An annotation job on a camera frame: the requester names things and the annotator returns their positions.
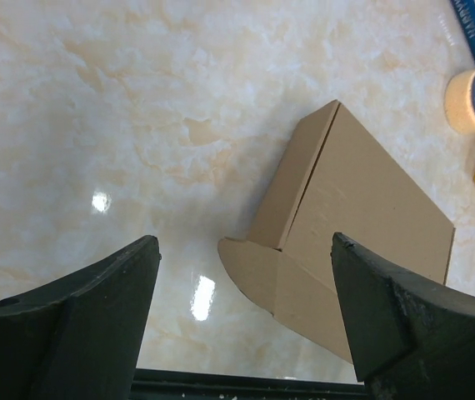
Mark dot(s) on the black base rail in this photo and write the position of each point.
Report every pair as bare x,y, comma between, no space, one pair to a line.
161,384

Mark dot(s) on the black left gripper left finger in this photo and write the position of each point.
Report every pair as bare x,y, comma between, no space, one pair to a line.
78,337

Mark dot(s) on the brown cardboard box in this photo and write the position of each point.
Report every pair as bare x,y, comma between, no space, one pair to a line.
334,176

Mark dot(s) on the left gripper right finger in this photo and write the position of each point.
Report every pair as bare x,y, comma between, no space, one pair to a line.
409,337

